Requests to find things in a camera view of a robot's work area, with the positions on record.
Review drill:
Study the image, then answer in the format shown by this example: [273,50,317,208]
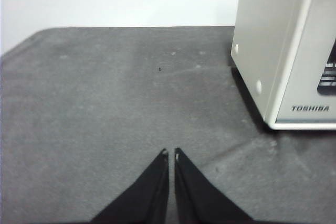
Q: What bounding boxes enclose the cream Toshiba toaster oven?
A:
[230,0,336,131]

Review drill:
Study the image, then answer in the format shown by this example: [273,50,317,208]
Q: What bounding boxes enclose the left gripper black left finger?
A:
[90,148,169,224]

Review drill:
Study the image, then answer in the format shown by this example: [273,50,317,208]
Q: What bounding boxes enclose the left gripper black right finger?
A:
[174,147,259,224]

